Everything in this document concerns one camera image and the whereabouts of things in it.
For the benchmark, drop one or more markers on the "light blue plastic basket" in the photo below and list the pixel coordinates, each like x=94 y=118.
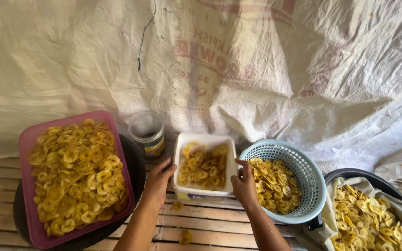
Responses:
x=304 y=167

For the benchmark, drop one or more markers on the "pink plastic tray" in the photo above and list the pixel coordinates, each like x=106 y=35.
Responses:
x=24 y=146

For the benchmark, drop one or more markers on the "stray banana chip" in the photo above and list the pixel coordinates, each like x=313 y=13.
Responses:
x=186 y=237
x=178 y=205

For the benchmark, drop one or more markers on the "black round basin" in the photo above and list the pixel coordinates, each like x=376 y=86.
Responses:
x=136 y=167

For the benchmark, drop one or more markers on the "heap of chips on tray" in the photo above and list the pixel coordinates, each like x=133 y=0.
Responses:
x=75 y=174

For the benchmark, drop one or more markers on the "black basin with cloth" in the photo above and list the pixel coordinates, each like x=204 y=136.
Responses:
x=361 y=173

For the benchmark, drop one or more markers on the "banana chips in basket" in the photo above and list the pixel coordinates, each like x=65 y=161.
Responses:
x=274 y=188

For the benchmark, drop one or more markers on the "white plastic tub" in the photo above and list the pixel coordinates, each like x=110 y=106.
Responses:
x=204 y=137

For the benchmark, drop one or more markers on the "person's right hand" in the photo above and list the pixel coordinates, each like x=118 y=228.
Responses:
x=245 y=186

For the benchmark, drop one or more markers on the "clear plastic jar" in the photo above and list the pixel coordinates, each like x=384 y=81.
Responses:
x=147 y=134

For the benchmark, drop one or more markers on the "white woven sack tarp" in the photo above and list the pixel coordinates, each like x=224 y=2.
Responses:
x=291 y=69

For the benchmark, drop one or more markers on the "person's left hand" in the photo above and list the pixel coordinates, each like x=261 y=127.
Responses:
x=157 y=184

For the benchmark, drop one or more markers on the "pile of chips on cloth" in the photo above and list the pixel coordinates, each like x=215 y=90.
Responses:
x=365 y=219

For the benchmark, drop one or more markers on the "banana chips in tub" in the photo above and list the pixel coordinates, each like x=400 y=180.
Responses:
x=202 y=167

